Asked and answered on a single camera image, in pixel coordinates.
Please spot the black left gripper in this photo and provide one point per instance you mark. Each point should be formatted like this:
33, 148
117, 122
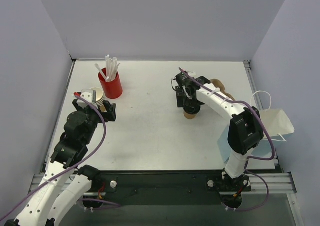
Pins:
100, 110

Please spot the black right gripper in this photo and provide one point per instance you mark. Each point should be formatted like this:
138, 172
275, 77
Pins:
180, 96

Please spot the black coffee cup lid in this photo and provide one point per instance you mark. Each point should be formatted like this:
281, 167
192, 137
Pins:
192, 109

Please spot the brown paper coffee cup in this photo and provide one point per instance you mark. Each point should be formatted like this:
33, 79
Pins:
189, 116

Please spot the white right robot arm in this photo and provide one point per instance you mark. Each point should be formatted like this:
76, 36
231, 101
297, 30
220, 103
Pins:
245, 131

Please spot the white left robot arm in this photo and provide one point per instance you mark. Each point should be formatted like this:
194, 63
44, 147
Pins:
64, 181

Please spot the stack of paper cups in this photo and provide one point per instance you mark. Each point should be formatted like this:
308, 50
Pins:
99, 95

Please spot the red ribbed straw cup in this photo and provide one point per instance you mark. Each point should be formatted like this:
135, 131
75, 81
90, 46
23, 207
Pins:
112, 89

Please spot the brown cardboard cup carrier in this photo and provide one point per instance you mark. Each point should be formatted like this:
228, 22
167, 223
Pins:
218, 84

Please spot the bundle of wrapped straws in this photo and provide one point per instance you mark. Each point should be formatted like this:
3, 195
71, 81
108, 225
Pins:
111, 69

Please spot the white and blue paper bag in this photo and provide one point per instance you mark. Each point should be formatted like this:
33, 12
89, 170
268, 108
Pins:
277, 124

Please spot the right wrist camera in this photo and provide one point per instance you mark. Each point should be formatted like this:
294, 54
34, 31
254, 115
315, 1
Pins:
190, 73

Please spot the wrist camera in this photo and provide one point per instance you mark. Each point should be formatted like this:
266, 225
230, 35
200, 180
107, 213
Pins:
190, 73
89, 95

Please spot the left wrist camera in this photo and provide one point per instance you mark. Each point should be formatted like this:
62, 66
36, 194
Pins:
89, 95

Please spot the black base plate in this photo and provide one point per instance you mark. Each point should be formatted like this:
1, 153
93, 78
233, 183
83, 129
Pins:
164, 188

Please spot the aluminium frame rail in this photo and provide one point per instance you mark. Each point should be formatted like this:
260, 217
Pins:
277, 181

